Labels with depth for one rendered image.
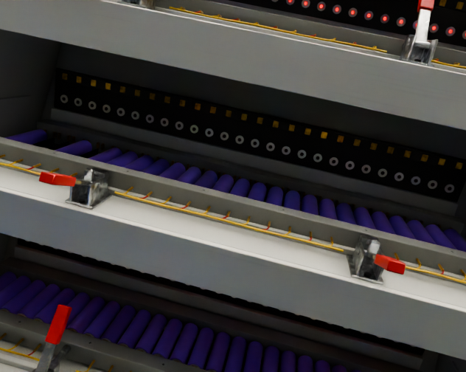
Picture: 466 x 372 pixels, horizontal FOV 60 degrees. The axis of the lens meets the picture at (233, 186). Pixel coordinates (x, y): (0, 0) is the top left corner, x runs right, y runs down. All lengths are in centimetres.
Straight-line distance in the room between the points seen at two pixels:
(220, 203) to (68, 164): 16
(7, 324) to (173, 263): 21
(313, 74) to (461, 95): 13
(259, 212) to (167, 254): 10
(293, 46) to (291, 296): 22
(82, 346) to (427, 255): 36
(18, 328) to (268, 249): 28
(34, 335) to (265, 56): 37
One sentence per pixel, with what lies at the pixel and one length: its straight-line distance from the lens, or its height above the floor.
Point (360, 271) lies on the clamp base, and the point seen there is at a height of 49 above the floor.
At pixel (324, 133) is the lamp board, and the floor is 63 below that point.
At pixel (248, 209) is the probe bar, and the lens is 39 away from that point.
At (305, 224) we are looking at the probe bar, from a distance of 40.
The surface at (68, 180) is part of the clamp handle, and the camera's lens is 35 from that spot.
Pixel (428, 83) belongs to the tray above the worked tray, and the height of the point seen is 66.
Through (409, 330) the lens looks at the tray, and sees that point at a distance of 39.
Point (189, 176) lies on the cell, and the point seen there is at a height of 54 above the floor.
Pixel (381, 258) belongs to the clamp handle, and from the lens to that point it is 32.
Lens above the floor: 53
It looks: 2 degrees up
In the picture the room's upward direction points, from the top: 14 degrees clockwise
